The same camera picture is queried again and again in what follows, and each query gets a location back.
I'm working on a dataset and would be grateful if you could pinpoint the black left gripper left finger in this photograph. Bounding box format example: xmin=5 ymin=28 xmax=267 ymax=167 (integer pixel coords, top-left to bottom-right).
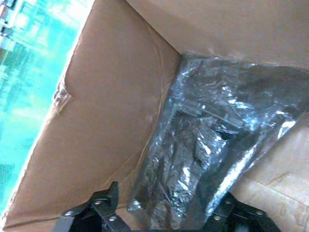
xmin=55 ymin=181 xmax=132 ymax=232

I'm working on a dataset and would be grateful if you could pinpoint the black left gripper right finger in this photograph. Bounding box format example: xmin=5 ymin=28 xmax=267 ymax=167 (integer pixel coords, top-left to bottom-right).
xmin=205 ymin=192 xmax=282 ymax=232

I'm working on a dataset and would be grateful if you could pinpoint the graphics card with metal bracket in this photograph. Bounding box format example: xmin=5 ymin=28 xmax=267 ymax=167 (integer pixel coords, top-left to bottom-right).
xmin=154 ymin=101 xmax=247 ymax=218

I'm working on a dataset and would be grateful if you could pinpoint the crinkled antistatic bag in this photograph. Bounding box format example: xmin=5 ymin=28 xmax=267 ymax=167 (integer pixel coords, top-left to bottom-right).
xmin=126 ymin=52 xmax=309 ymax=232

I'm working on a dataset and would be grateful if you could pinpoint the brown cardboard box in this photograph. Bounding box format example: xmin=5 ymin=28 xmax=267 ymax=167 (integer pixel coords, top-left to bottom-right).
xmin=0 ymin=0 xmax=309 ymax=232

